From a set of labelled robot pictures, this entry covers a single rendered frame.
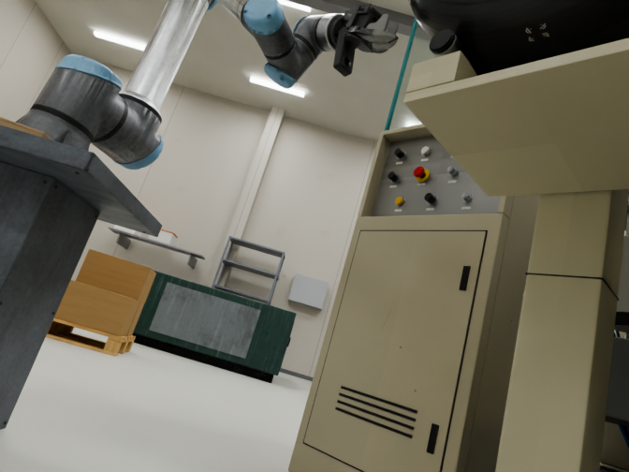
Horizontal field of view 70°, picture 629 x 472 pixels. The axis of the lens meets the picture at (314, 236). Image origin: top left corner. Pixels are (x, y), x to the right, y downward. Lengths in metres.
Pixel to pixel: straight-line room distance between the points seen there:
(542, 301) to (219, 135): 10.52
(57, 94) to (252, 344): 4.49
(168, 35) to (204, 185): 9.24
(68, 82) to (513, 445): 1.23
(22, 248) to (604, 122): 1.08
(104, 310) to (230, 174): 7.46
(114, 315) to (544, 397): 3.14
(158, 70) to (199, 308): 4.29
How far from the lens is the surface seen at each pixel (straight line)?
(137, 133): 1.39
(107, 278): 4.04
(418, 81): 0.81
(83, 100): 1.28
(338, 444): 1.51
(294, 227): 10.26
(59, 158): 0.99
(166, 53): 1.53
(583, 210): 1.00
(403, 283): 1.47
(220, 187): 10.66
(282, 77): 1.25
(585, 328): 0.92
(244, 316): 5.49
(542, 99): 0.76
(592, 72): 0.71
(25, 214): 1.13
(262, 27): 1.17
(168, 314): 5.61
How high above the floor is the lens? 0.34
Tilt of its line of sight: 15 degrees up
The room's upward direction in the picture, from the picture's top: 17 degrees clockwise
